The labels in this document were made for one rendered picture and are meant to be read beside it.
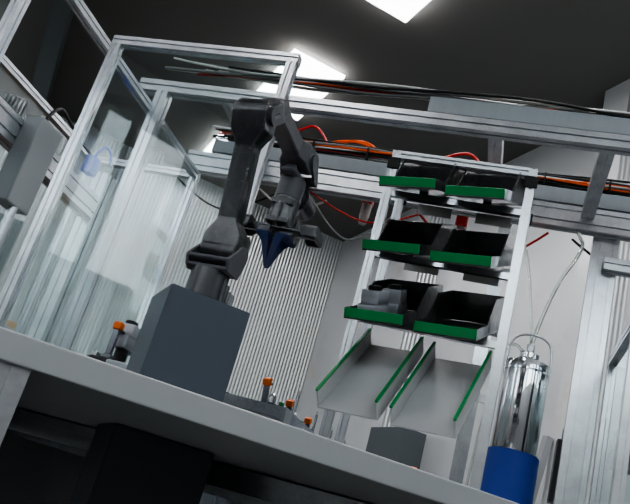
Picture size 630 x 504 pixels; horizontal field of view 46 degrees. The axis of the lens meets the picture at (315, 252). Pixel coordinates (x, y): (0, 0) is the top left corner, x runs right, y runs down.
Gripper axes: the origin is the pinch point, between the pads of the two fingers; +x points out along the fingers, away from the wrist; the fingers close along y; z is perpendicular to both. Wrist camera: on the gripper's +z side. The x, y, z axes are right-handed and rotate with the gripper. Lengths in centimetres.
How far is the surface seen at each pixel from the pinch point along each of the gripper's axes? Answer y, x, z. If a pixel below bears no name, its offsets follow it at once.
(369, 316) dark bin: -20.8, 5.6, 11.6
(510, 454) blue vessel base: -54, 14, 92
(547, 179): -50, -94, 123
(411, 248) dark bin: -26.1, -10.6, 10.6
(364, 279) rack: -15.1, -6.2, 23.3
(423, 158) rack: -22, -39, 23
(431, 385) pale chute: -35.3, 14.7, 21.8
